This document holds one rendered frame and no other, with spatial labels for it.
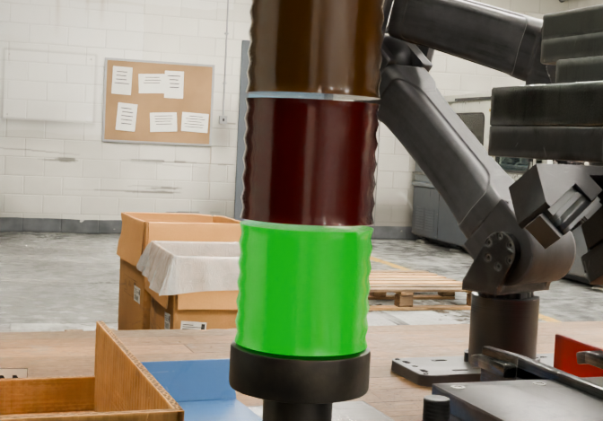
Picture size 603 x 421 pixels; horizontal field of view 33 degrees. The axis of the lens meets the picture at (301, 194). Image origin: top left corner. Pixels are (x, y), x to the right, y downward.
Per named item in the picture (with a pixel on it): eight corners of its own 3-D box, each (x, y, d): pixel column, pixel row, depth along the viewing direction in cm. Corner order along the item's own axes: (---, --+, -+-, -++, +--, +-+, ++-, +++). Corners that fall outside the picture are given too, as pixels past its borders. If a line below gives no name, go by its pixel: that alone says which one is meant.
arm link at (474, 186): (588, 250, 93) (399, 25, 110) (545, 253, 88) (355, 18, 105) (546, 295, 96) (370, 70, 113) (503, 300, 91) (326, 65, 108)
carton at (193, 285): (313, 385, 406) (318, 259, 403) (155, 390, 387) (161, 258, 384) (267, 350, 469) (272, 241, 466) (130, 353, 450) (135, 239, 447)
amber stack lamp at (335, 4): (348, 100, 31) (353, -10, 31) (403, 98, 28) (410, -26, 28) (229, 93, 30) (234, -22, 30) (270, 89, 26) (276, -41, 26)
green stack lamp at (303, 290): (336, 328, 32) (342, 220, 31) (389, 354, 28) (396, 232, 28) (218, 330, 30) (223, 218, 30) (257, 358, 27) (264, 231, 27)
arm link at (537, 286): (572, 231, 95) (522, 225, 100) (516, 233, 90) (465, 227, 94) (568, 298, 96) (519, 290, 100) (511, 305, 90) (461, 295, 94)
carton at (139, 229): (249, 350, 468) (255, 223, 465) (135, 353, 449) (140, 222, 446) (214, 327, 521) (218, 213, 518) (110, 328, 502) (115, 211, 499)
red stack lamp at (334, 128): (343, 215, 31) (348, 106, 31) (396, 227, 28) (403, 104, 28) (223, 213, 30) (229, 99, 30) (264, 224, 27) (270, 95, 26)
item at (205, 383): (228, 398, 74) (230, 357, 74) (311, 463, 60) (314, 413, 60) (133, 403, 71) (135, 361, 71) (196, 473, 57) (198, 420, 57)
